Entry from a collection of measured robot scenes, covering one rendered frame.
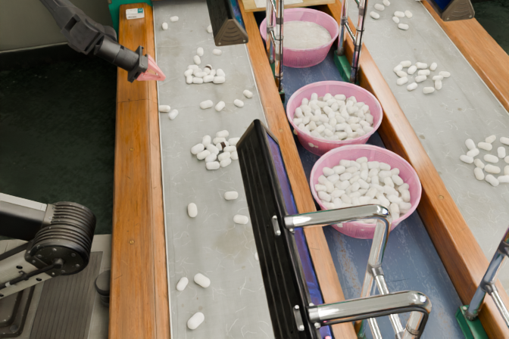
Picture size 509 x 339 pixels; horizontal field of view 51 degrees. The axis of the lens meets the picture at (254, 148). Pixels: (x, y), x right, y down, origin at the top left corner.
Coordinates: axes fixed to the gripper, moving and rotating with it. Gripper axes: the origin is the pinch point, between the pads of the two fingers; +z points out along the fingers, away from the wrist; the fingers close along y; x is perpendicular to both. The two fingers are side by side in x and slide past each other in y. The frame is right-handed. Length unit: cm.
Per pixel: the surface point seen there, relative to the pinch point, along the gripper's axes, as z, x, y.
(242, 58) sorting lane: 24.7, -9.1, 18.4
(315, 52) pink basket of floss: 43, -25, 17
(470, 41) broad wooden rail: 80, -58, 12
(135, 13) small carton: -4.5, 9.3, 45.6
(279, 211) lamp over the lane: -2, -34, -77
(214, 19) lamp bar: -3.2, -28.6, -12.3
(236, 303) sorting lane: 16, -1, -69
